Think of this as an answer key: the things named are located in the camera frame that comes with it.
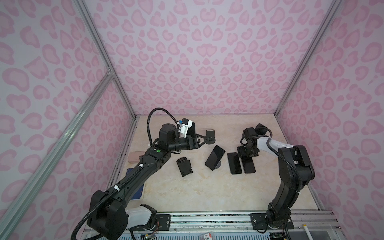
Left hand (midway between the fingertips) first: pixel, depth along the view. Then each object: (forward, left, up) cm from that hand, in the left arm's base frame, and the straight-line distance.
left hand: (205, 138), depth 70 cm
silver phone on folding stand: (+20, +7, -19) cm, 29 cm away
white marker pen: (-35, -47, -28) cm, 65 cm away
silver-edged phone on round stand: (-1, -27, -27) cm, 38 cm away
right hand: (+8, -27, -28) cm, 40 cm away
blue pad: (-17, +35, -26) cm, 47 cm away
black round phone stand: (+21, -5, -30) cm, 37 cm away
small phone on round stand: (+19, -37, -18) cm, 45 cm away
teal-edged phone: (+2, -7, -22) cm, 23 cm away
